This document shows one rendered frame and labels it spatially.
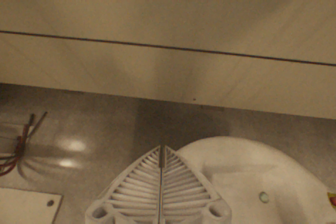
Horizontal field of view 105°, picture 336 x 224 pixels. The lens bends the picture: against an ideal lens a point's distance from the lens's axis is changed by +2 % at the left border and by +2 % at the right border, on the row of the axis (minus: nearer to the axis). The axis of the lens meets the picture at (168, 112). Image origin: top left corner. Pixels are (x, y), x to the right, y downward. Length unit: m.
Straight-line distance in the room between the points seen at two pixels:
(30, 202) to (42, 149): 0.25
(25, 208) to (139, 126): 0.65
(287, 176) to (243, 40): 0.39
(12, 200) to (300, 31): 1.22
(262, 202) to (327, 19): 0.47
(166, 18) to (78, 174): 0.81
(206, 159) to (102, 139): 0.61
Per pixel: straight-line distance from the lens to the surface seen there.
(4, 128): 1.23
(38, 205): 0.97
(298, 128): 1.16
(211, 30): 0.34
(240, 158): 0.47
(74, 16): 0.40
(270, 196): 0.58
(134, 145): 0.80
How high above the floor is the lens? 0.77
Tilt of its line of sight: 66 degrees down
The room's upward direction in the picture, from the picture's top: 4 degrees clockwise
